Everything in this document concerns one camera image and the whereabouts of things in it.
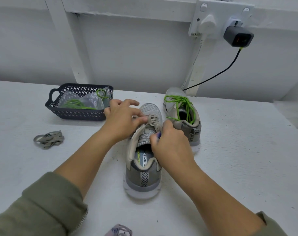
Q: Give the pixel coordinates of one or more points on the person's right hand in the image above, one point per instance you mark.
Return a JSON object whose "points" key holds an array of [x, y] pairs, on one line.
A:
{"points": [[173, 150]]}

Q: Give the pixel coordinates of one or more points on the dark plastic lattice basket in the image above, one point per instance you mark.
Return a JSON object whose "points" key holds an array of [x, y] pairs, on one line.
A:
{"points": [[75, 115]]}

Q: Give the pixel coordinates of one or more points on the beige shoelace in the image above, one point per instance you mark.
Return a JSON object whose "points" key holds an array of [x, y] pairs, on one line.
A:
{"points": [[49, 139], [150, 123]]}

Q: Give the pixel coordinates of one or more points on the gray charger adapter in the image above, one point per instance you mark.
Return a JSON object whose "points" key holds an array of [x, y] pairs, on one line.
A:
{"points": [[239, 36]]}

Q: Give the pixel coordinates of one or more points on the gray sneaker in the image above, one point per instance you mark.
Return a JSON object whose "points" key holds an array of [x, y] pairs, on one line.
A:
{"points": [[191, 130], [141, 182]]}

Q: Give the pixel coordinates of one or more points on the person's left hand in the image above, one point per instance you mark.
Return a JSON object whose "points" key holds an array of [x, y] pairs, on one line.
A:
{"points": [[122, 120]]}

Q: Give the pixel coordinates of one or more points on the gray patterned garment piece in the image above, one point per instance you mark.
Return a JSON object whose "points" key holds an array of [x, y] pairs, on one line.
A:
{"points": [[118, 230]]}

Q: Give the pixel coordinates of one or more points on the white wall socket plate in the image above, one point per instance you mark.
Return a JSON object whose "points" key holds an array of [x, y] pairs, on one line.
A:
{"points": [[222, 8]]}

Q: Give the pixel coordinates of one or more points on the person's left forearm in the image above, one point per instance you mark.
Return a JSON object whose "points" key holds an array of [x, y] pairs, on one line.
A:
{"points": [[50, 194]]}

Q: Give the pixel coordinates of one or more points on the white plug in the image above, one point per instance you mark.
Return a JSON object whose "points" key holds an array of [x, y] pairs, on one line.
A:
{"points": [[208, 24]]}

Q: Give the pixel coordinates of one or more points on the person's right forearm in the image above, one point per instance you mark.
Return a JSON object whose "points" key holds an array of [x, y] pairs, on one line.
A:
{"points": [[227, 209]]}

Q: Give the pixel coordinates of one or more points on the green shoelace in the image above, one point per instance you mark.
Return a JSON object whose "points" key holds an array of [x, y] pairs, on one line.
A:
{"points": [[181, 100], [73, 103]]}

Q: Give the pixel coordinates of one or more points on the clear plastic bag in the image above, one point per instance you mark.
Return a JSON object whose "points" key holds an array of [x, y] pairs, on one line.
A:
{"points": [[90, 98]]}

